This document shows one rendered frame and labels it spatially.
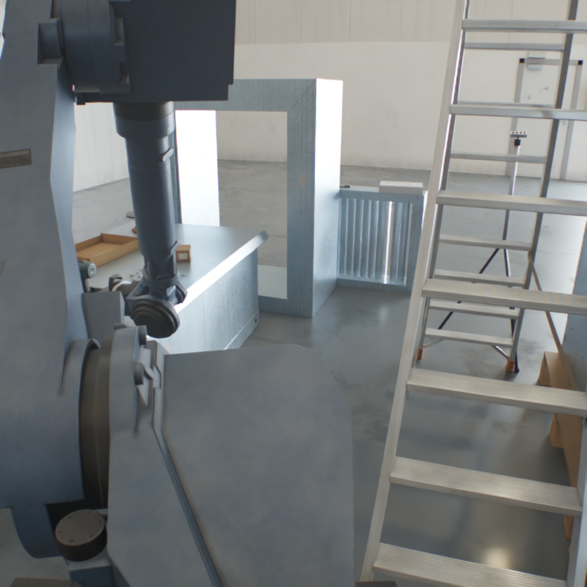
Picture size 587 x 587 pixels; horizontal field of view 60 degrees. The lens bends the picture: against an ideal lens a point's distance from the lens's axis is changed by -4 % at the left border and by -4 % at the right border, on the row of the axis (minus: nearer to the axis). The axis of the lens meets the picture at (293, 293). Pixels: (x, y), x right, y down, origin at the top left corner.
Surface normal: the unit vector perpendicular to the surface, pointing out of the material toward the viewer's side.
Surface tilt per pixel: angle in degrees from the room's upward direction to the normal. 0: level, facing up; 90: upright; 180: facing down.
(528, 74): 90
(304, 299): 90
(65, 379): 21
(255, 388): 0
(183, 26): 120
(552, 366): 0
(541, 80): 90
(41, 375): 31
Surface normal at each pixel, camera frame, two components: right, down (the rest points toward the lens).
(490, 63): -0.32, 0.34
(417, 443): 0.00, -0.93
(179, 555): 0.09, -0.70
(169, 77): 0.18, 0.77
